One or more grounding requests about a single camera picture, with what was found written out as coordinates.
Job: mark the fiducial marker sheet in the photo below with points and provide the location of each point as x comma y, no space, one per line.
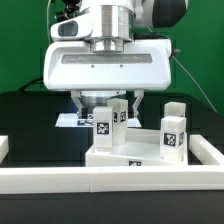
72,120

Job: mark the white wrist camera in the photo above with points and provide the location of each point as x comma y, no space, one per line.
71,30

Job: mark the white left barrier piece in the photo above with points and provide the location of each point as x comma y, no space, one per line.
4,148

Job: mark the white front barrier wall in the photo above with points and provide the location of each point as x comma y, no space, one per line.
109,179

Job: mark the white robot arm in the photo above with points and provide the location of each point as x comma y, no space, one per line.
114,23

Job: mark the white square table top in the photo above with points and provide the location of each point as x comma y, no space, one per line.
141,148

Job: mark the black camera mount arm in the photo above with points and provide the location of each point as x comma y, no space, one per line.
71,7

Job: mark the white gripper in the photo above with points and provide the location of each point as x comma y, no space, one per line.
143,64

